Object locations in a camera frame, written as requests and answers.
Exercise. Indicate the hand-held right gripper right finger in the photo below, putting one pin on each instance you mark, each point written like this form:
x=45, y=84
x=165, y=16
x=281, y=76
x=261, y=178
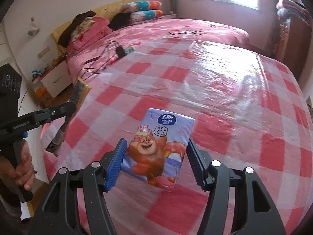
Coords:
x=195, y=162

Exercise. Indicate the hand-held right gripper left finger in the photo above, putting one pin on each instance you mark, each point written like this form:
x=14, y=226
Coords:
x=117, y=161

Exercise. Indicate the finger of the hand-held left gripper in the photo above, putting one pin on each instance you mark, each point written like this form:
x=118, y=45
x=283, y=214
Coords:
x=56, y=112

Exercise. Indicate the dark yellow snack packet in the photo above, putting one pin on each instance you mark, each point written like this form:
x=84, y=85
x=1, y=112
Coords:
x=78, y=93

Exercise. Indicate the cartoon bear tissue pack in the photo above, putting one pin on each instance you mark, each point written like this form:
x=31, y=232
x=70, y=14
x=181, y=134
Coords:
x=151, y=146

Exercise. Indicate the person's right hand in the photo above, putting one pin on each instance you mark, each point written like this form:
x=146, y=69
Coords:
x=25, y=171

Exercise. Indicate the white nightstand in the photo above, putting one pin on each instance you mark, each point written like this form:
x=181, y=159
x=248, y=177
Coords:
x=56, y=78

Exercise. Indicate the pink checked tablecloth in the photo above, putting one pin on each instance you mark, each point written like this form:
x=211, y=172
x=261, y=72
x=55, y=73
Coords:
x=244, y=127

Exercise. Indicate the black phone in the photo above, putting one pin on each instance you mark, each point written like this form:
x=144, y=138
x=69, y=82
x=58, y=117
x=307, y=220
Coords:
x=92, y=60

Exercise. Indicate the brown cloth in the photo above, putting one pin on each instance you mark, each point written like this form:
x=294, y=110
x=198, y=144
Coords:
x=73, y=27

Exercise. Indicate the black charger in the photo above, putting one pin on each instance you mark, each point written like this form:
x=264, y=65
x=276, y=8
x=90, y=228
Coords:
x=120, y=52

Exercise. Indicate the folded pink floral quilt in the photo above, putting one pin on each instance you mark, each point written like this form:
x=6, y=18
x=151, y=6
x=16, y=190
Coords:
x=93, y=31

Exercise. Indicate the black cloth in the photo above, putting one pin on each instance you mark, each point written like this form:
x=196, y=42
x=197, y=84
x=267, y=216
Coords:
x=121, y=22

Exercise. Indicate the colourful bolster pillow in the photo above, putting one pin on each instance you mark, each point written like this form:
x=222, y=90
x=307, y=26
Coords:
x=149, y=16
x=144, y=6

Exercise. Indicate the brown wooden cabinet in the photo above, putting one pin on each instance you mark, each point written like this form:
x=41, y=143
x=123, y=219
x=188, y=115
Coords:
x=291, y=46

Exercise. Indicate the stack of folded blankets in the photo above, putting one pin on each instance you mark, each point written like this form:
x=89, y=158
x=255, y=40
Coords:
x=291, y=8

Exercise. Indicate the wall hook ornament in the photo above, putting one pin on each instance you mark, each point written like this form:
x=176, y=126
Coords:
x=33, y=29

